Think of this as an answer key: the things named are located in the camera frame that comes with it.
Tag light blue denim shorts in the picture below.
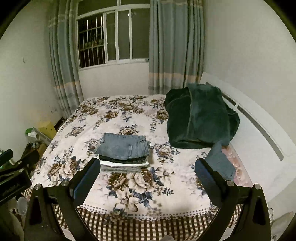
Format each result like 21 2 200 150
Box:
96 133 151 160

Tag pink pillow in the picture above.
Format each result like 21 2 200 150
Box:
222 145 253 187

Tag brown cardboard box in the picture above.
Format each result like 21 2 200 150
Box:
37 143 47 158

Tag grey folded garment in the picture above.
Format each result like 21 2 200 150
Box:
101 165 142 173

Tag green white plastic bag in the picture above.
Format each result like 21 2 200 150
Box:
25 127 41 142

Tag dark folded jeans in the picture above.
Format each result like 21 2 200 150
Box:
99 155 147 164

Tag white bed headboard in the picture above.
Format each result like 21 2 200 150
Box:
201 72 295 201

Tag yellow cardboard box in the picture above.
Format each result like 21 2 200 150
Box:
38 121 57 139

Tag floral bed sheet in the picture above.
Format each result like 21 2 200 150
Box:
24 94 243 241

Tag dark green plush blanket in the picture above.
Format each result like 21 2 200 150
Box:
165 84 240 149

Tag left teal curtain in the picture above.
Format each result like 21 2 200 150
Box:
48 1 84 118

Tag teal curtain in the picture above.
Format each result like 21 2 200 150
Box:
48 1 84 118
149 1 205 94

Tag window with metal bars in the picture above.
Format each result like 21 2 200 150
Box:
77 0 150 68

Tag right teal curtain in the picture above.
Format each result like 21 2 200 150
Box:
149 1 205 94

